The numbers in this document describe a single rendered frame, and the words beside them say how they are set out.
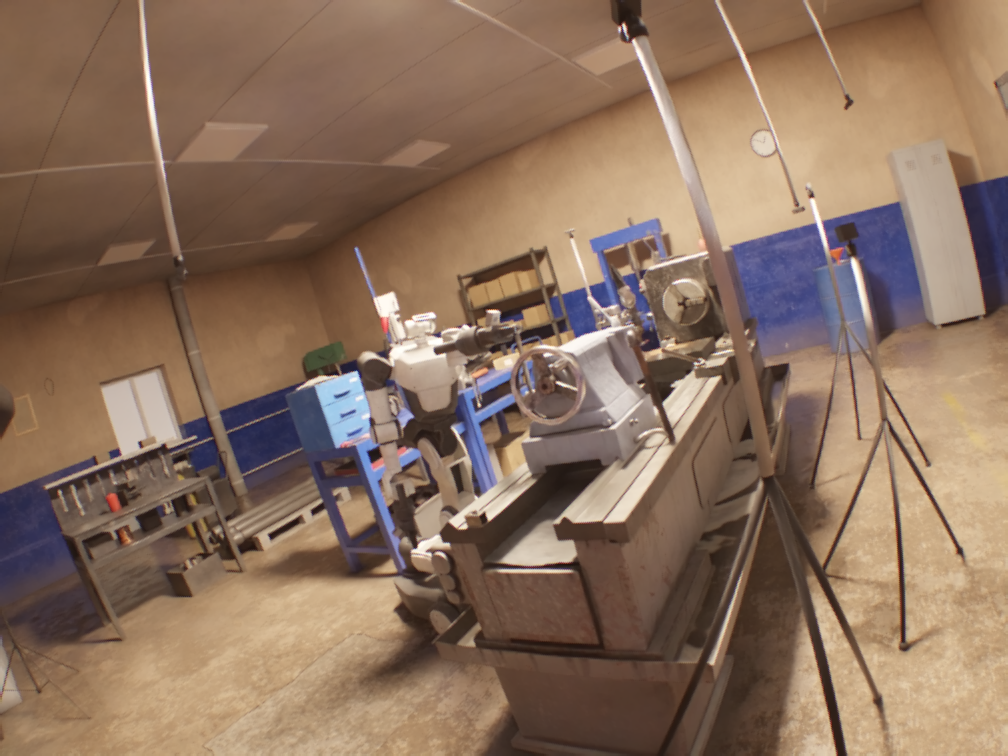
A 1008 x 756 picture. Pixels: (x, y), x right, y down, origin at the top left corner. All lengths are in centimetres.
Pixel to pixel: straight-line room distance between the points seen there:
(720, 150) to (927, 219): 244
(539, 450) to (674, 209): 534
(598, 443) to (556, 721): 84
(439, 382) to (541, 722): 133
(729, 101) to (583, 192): 213
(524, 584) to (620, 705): 45
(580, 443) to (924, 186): 515
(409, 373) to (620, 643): 133
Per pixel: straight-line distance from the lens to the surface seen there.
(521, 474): 169
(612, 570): 127
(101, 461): 487
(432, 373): 222
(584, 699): 162
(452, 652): 170
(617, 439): 151
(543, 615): 142
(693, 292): 311
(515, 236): 750
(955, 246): 622
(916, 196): 613
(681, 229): 669
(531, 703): 175
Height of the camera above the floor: 131
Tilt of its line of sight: 6 degrees down
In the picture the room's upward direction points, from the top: 17 degrees counter-clockwise
